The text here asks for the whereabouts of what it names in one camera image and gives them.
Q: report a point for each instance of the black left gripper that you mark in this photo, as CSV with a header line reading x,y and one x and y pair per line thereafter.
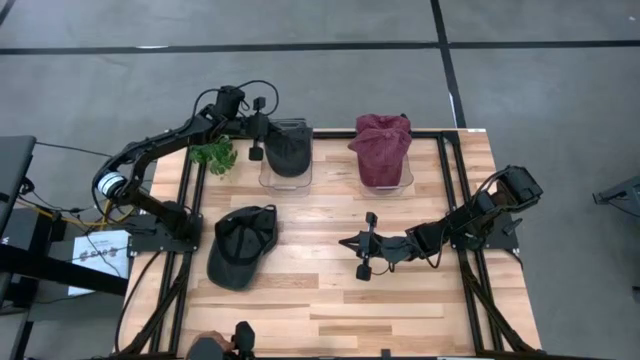
x,y
258,130

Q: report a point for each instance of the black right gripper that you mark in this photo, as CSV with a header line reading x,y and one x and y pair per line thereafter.
x,y
392,249

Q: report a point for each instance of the black baseball cap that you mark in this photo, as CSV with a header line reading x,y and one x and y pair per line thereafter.
x,y
235,265
290,155

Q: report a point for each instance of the maroon baseball cap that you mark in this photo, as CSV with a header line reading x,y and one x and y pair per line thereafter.
x,y
382,121
380,160

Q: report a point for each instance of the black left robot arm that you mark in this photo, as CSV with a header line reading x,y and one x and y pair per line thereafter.
x,y
150,145

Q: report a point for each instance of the person's forearm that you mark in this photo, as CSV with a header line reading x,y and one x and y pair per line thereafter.
x,y
202,350

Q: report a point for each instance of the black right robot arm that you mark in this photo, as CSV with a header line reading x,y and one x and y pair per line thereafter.
x,y
465,215

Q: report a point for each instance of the green artificial plant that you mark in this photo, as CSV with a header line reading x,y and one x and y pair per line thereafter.
x,y
217,157

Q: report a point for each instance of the small black device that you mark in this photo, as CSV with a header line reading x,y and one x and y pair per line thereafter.
x,y
245,335

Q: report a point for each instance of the person's hand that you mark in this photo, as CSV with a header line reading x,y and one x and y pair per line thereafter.
x,y
217,337

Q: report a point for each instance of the white printed paper sheet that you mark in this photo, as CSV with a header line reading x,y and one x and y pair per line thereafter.
x,y
110,240

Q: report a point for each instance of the black stand beam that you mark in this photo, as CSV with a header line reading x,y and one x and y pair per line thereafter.
x,y
50,270

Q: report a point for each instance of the dark grey desk panel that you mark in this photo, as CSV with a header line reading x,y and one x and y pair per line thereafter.
x,y
12,170

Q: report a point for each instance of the grey stand foot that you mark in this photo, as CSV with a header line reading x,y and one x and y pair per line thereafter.
x,y
625,195

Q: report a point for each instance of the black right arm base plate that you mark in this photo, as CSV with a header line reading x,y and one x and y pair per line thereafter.
x,y
505,240

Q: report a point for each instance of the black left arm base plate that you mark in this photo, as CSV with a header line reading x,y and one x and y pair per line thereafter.
x,y
145,245

